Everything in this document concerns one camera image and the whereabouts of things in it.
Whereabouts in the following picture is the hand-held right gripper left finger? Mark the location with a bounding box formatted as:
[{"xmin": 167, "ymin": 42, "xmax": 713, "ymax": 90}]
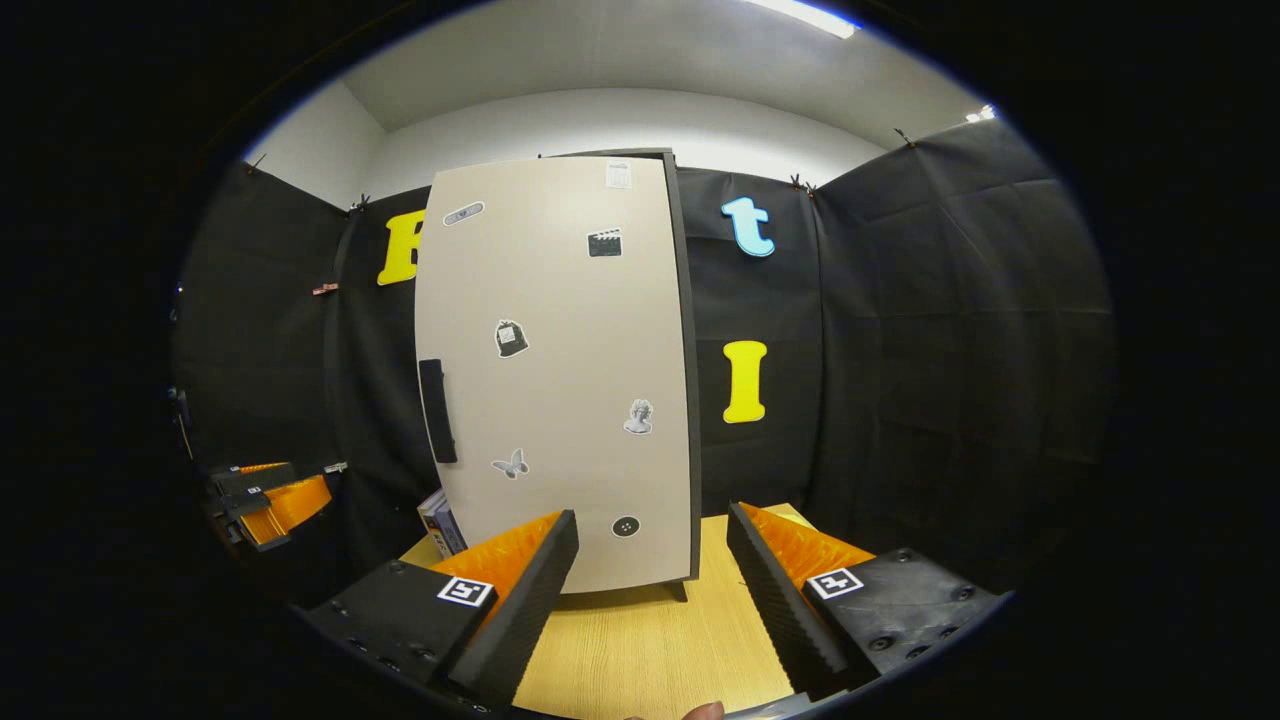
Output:
[{"xmin": 300, "ymin": 508, "xmax": 579, "ymax": 709}]

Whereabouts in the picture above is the black backdrop cloth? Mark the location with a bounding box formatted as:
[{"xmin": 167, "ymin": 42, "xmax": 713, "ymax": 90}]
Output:
[{"xmin": 170, "ymin": 118, "xmax": 1116, "ymax": 601}]

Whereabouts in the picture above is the beige cabinet door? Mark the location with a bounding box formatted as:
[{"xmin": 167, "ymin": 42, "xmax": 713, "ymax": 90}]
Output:
[{"xmin": 415, "ymin": 155, "xmax": 691, "ymax": 594}]

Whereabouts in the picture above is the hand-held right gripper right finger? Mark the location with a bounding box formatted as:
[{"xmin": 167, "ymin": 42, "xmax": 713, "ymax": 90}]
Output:
[{"xmin": 727, "ymin": 502, "xmax": 1006, "ymax": 701}]

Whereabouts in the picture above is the grey sheet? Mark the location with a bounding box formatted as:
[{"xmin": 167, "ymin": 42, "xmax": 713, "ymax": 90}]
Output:
[{"xmin": 735, "ymin": 692, "xmax": 807, "ymax": 720}]

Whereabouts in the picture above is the dark grey cabinet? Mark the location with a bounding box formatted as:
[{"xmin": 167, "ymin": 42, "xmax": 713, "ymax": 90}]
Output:
[{"xmin": 414, "ymin": 148, "xmax": 704, "ymax": 603}]

